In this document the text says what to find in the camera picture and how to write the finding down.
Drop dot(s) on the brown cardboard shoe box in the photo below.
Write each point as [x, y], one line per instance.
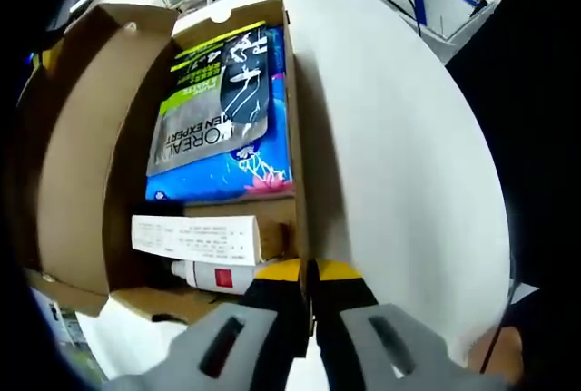
[77, 159]

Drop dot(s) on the white bottle red label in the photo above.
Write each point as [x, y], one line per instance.
[204, 275]

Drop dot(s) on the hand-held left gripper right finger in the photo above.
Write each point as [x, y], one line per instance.
[386, 350]

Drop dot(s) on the blue wet wipes soft item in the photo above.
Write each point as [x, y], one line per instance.
[277, 48]

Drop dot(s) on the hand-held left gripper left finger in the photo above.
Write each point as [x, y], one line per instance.
[227, 345]

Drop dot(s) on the grey green soft sachet item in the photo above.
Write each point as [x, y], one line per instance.
[190, 137]

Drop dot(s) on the blue tissue pack soft item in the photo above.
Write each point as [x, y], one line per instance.
[218, 182]

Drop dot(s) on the white printed carton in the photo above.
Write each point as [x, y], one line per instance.
[195, 237]

